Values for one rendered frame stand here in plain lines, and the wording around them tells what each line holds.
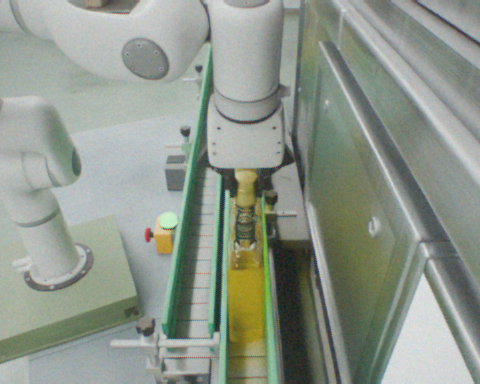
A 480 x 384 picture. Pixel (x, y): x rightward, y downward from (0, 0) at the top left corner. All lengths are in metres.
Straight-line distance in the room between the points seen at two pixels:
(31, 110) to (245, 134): 0.40
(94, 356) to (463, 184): 0.82
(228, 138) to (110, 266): 0.57
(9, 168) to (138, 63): 0.50
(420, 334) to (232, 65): 0.30
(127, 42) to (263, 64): 0.13
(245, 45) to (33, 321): 0.73
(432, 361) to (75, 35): 0.41
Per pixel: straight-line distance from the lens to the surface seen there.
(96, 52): 0.44
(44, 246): 0.97
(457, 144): 0.30
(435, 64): 0.38
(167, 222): 1.06
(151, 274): 1.08
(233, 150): 0.54
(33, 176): 0.87
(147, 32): 0.41
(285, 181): 1.13
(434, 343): 0.33
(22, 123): 0.78
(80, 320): 0.96
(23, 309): 1.01
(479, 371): 0.27
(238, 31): 0.42
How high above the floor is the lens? 1.53
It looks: 37 degrees down
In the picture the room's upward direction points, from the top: straight up
